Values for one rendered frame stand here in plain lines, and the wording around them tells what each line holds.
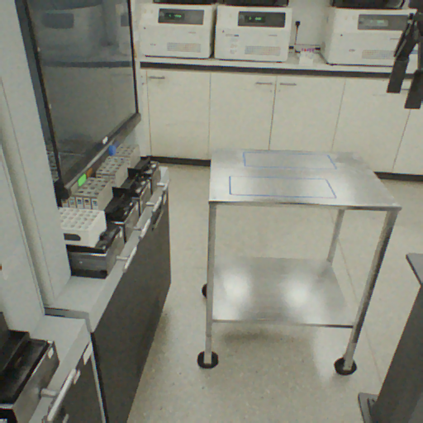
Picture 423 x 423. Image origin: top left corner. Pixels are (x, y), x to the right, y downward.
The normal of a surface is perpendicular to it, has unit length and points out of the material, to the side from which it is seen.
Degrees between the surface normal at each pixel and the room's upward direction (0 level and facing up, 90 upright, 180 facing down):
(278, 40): 90
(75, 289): 0
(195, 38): 90
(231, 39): 90
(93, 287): 0
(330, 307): 0
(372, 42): 90
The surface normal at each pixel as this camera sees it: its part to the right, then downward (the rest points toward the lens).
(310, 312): 0.03, -0.86
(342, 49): -0.14, 0.50
